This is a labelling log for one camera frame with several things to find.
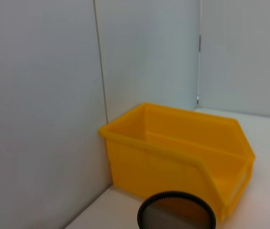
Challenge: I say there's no black mesh pen holder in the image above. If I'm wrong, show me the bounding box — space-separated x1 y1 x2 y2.
137 190 217 229

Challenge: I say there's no yellow plastic bin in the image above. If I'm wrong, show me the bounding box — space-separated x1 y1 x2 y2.
97 102 256 221

